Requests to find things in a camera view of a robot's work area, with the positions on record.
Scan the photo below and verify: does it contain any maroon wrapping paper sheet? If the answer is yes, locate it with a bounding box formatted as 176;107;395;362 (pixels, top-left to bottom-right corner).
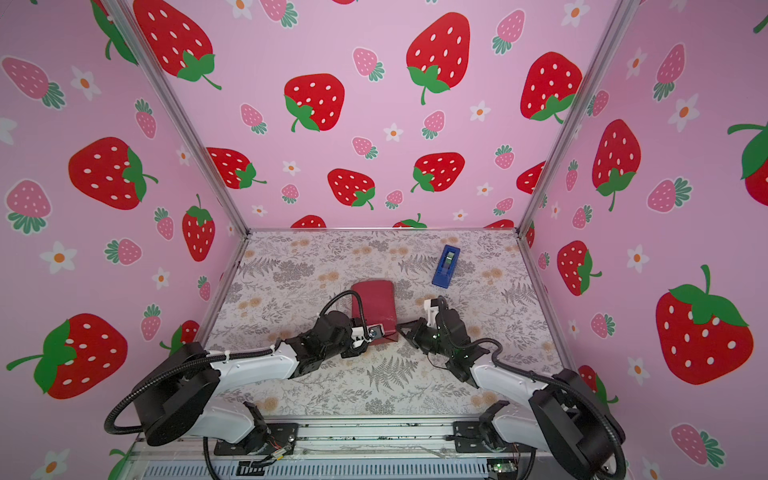
351;280;399;345

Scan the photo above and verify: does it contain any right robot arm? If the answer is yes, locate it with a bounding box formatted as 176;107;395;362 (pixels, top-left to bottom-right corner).
396;296;627;479

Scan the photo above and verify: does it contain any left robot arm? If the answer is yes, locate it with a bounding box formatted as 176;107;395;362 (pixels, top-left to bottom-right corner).
132;311;373;451

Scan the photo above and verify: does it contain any blue tape dispenser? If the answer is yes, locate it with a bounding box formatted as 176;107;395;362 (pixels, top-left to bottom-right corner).
432;245;461;289

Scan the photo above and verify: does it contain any floral table mat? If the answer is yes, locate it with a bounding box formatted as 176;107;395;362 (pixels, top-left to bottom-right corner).
206;230;562;416

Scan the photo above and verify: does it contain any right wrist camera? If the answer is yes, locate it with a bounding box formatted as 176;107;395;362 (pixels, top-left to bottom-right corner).
423;298;441;317

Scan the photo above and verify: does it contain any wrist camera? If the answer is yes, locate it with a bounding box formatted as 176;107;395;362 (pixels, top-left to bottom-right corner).
363;324;385;343
423;298;441;317

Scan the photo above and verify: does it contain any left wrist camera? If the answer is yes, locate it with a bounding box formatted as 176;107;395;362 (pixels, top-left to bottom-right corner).
363;324;385;343

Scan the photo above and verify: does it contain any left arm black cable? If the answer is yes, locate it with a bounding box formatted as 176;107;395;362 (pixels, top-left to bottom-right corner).
103;289;370;436

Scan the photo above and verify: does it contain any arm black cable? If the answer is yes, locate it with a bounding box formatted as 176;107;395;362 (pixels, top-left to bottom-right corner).
103;289;370;436
455;337;627;480

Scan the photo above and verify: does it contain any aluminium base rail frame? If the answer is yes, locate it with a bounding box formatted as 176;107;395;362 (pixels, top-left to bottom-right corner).
114;415;569;479

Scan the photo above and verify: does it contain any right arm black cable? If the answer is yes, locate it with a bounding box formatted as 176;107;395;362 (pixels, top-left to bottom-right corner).
455;337;627;480

